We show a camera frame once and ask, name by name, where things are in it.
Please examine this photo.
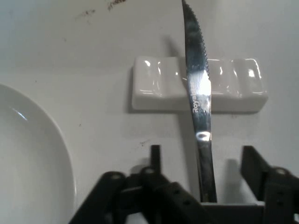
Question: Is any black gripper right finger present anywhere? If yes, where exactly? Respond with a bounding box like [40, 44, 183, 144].
[240, 145, 299, 224]

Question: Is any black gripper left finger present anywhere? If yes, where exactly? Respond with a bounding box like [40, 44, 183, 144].
[67, 144, 219, 224]

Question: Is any silver serrated table knife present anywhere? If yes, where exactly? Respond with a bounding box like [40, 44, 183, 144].
[181, 0, 218, 203]

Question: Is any white ceramic cutlery rest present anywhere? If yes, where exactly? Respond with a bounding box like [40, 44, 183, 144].
[130, 55, 269, 115]

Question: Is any white round plate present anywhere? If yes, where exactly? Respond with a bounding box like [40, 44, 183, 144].
[0, 83, 78, 224]

